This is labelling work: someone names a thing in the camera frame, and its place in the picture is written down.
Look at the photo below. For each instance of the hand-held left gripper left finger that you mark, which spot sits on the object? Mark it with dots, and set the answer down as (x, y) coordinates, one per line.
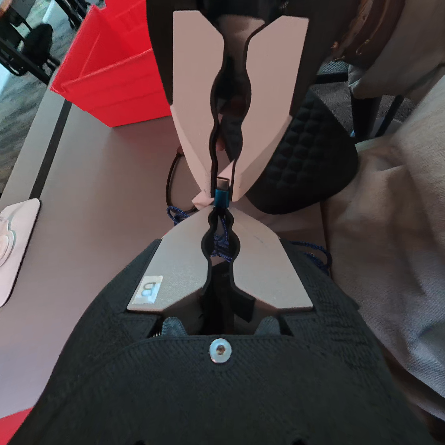
(173, 271)

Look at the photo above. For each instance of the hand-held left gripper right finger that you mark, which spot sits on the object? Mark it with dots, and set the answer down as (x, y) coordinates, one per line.
(267, 271)

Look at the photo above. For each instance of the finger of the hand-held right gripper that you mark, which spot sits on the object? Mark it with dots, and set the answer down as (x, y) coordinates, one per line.
(274, 87)
(194, 87)

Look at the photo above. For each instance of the person's right hand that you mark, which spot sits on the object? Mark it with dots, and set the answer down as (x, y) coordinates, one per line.
(382, 27)

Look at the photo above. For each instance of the black quilted office chair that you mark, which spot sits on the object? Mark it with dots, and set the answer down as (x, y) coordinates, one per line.
(306, 156)

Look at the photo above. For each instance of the red plastic bin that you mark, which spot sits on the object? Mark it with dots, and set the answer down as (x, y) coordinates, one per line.
(104, 80)

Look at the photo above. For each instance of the person's grey clothing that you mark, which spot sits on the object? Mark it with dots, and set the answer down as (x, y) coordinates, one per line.
(389, 243)

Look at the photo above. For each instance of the white flat pad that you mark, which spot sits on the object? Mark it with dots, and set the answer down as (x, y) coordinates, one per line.
(21, 243)

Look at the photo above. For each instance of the red plastic item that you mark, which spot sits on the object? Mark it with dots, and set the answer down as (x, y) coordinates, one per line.
(10, 427)

